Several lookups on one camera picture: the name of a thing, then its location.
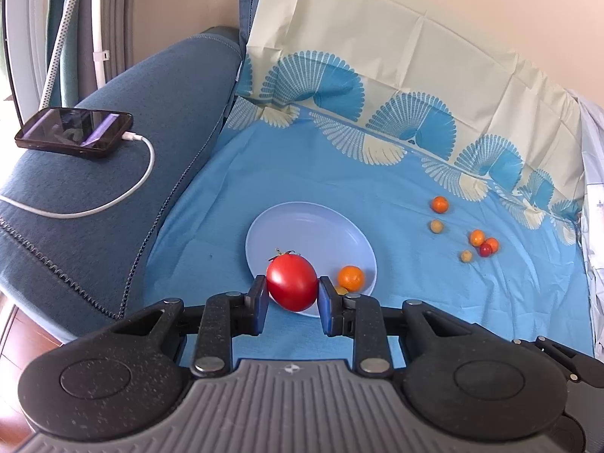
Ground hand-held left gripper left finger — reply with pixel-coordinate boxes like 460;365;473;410
111;274;271;379

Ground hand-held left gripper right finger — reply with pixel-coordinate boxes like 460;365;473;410
317;274;477;379

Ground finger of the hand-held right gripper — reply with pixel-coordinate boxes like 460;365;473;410
512;336;604;384

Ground light blue plate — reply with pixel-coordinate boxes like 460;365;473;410
244;202;378;318

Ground orange mandarin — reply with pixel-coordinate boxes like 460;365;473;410
337;265;367;292

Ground blue and cream printed cloth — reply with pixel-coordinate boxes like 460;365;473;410
142;0;596;371

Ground white crinkled sheet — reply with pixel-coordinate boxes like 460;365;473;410
569;87;604;354

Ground black smartphone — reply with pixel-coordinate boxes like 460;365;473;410
14;108;134;160

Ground garment steamer stand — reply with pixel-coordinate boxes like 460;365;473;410
89;0;112;90

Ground grey curtain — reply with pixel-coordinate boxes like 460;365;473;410
101;0;139;86

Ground white charging cable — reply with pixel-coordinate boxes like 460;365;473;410
0;133;156;220

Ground garment steamer with dotted hose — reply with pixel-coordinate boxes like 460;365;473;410
40;0;91;110

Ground white window frame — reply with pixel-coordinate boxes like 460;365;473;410
2;0;50;123

